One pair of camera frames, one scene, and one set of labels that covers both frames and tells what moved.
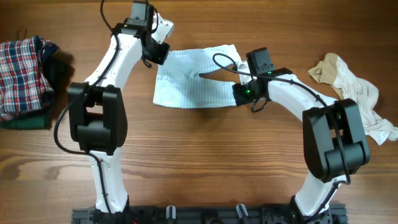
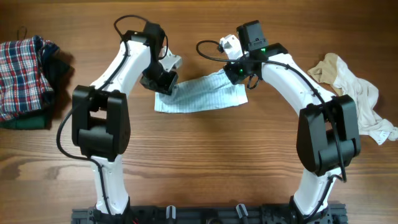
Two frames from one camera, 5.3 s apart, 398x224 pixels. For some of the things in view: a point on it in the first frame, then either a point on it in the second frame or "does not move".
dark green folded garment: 40,119 does not move
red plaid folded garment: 23,85 does not move
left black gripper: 163,48 to 164,87
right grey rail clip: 239,208 does not move
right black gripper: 240,99 to 234,78
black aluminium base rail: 209,215 does not move
